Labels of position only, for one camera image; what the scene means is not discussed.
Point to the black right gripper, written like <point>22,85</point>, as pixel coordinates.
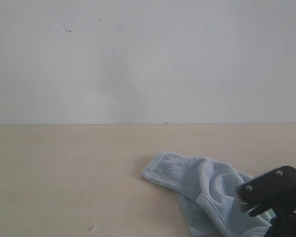
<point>274,190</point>

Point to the light blue fleece towel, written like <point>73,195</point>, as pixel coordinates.
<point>205,189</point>

